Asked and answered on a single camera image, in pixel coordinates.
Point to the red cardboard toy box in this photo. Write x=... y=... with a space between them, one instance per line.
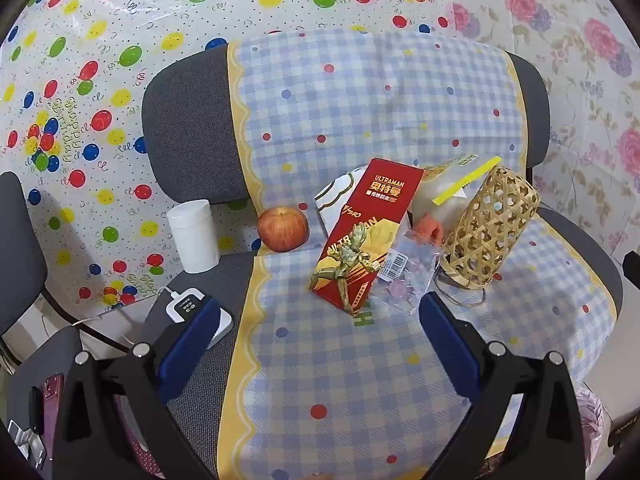
x=370 y=210

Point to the woven bamboo basket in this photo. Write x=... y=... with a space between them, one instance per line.
x=490 y=230

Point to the white power adapter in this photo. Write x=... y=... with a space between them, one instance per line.
x=182 y=305

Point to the clear yellow-zipper bag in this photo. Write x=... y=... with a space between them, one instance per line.
x=435 y=200

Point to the white gold-striped plastic bag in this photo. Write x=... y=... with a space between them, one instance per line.
x=332 y=200

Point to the white plastic jar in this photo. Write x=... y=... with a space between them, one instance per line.
x=192 y=235

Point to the red apple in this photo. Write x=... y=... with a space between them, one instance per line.
x=282 y=230

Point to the pink plastic bag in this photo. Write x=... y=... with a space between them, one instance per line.
x=590 y=415

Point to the blue checkered polka-dot cloth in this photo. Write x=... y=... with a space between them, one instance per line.
x=350 y=110

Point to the clear packet of purple pieces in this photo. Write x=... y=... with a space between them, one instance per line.
x=405 y=270

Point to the grey office chair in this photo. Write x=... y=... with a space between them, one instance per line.
x=185 y=110

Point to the floral print plastic sheet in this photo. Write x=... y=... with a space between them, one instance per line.
x=575 y=85

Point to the dark red patterned rug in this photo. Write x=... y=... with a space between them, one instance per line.
x=145 y=455

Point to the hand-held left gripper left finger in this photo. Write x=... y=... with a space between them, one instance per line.
x=192 y=340

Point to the dark grey chair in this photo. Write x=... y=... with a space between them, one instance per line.
x=20 y=240

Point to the balloon print plastic sheet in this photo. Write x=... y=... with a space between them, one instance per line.
x=150 y=10

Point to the orange crumpled scrap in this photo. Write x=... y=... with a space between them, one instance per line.
x=427 y=227

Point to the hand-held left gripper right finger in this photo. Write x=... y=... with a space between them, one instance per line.
x=450 y=345

